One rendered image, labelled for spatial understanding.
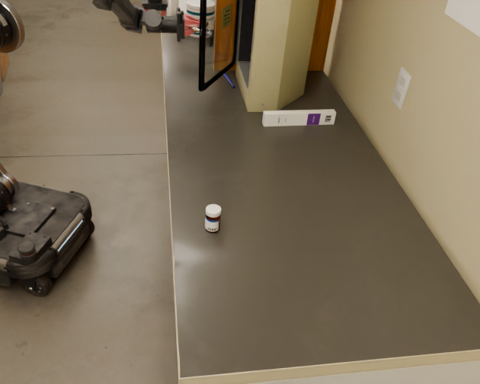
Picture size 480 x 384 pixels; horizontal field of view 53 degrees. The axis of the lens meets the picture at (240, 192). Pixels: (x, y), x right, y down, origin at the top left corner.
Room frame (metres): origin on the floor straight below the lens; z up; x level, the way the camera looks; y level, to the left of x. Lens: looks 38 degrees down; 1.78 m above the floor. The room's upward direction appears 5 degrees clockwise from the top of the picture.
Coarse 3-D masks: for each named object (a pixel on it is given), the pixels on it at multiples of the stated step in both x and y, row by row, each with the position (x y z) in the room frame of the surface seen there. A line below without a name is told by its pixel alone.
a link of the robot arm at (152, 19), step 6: (138, 6) 1.67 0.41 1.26; (144, 12) 1.59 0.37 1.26; (150, 12) 1.59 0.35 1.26; (156, 12) 1.60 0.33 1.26; (144, 18) 1.58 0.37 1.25; (150, 18) 1.58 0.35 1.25; (156, 18) 1.59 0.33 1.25; (144, 24) 1.62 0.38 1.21; (150, 24) 1.57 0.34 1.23; (156, 24) 1.58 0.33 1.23; (132, 30) 1.64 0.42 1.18; (138, 30) 1.63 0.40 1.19
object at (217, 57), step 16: (208, 0) 1.63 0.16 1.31; (224, 0) 1.75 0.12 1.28; (208, 16) 1.63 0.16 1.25; (224, 16) 1.75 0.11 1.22; (224, 32) 1.76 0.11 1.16; (208, 48) 1.64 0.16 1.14; (224, 48) 1.77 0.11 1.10; (208, 64) 1.65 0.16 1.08; (224, 64) 1.78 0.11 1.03; (208, 80) 1.65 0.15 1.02
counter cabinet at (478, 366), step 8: (408, 368) 0.59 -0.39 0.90; (416, 368) 0.60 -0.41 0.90; (424, 368) 0.60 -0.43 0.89; (432, 368) 0.60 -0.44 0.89; (440, 368) 0.61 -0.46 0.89; (448, 368) 0.61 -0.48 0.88; (456, 368) 0.62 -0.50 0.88; (464, 368) 0.62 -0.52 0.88; (472, 368) 0.62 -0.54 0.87; (320, 376) 0.55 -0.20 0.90; (328, 376) 0.56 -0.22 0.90; (336, 376) 0.56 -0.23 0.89; (344, 376) 0.56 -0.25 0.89; (352, 376) 0.57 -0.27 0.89; (360, 376) 0.57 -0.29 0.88; (368, 376) 0.57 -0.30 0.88; (376, 376) 0.58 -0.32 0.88; (384, 376) 0.58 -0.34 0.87; (392, 376) 0.59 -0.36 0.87; (400, 376) 0.59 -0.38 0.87; (408, 376) 0.59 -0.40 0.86; (416, 376) 0.60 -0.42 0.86; (424, 376) 0.60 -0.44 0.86; (432, 376) 0.61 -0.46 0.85; (440, 376) 0.61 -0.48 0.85; (448, 376) 0.61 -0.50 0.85; (456, 376) 0.62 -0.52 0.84; (464, 376) 0.62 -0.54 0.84; (472, 376) 0.63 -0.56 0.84
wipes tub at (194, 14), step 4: (188, 0) 2.36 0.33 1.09; (192, 0) 2.36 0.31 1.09; (196, 0) 2.36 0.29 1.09; (188, 4) 2.30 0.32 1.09; (192, 4) 2.30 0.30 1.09; (196, 4) 2.31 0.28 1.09; (188, 8) 2.30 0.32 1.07; (192, 8) 2.28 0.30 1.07; (196, 8) 2.28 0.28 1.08; (188, 12) 2.30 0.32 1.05; (192, 12) 2.28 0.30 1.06; (196, 12) 2.28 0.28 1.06; (192, 16) 2.28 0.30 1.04; (196, 16) 2.28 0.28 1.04; (196, 24) 2.28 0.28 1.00; (196, 32) 2.28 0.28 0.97; (192, 36) 2.28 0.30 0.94; (196, 36) 2.28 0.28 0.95
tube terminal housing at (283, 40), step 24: (264, 0) 1.58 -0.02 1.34; (288, 0) 1.59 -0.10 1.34; (312, 0) 1.72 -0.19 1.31; (240, 24) 1.86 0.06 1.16; (264, 24) 1.58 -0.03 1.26; (288, 24) 1.60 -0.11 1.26; (312, 24) 1.75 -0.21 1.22; (264, 48) 1.58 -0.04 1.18; (288, 48) 1.62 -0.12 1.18; (240, 72) 1.78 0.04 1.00; (264, 72) 1.58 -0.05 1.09; (288, 72) 1.64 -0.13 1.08; (264, 96) 1.59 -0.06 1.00; (288, 96) 1.66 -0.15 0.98
